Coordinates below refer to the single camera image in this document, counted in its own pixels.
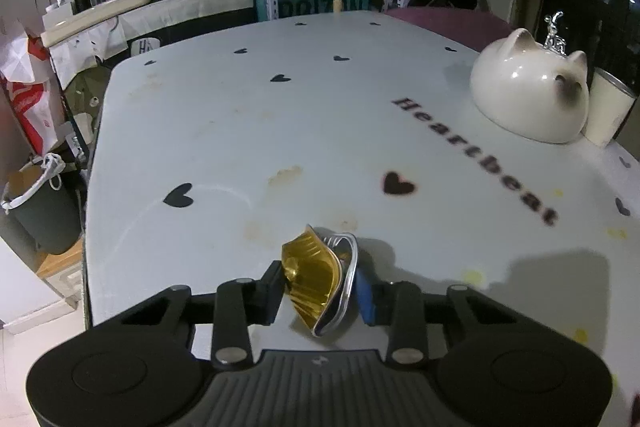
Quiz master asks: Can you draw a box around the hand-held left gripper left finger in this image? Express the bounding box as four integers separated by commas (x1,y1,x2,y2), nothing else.
120,259,286,368

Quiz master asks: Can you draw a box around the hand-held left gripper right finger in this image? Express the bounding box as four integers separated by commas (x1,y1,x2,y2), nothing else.
354,270,517,366

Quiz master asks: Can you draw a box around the crushed gold coffee capsule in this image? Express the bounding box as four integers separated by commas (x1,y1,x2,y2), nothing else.
280,223,362,339

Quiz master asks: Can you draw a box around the grey trash bin white liner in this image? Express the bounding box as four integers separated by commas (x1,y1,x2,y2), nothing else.
1,153,85,256

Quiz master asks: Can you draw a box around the wooden platform with drawer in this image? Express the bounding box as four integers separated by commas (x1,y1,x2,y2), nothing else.
34,238,86,310

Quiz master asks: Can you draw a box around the cat-shaped ceramic bowl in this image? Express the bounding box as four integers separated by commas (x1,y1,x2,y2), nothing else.
469,27,591,145

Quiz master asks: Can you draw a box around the white mug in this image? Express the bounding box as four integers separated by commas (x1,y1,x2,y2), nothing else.
129,36,163,58

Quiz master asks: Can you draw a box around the purple cushioned seat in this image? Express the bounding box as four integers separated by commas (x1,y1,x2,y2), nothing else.
384,6,512,54

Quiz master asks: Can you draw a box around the red and white shopping bag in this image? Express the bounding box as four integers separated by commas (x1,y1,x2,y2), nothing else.
0,18,67,156

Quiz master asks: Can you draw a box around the cream cup with metal rim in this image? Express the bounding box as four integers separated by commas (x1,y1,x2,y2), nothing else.
581,66,639,148

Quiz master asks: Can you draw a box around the small silver figurine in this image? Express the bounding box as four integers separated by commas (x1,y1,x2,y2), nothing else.
544,10,569,56

